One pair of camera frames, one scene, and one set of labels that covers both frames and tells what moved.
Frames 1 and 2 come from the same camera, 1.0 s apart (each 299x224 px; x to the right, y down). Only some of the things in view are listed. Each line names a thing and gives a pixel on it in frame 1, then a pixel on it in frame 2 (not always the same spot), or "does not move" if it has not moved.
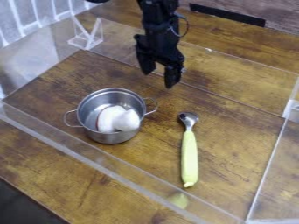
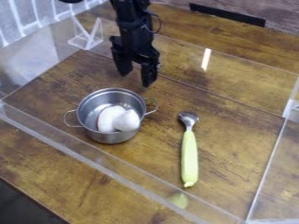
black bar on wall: x=228 y=14 does not move
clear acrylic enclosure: x=106 y=149 does not move
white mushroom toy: x=114 y=118 does not move
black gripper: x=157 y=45 to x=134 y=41
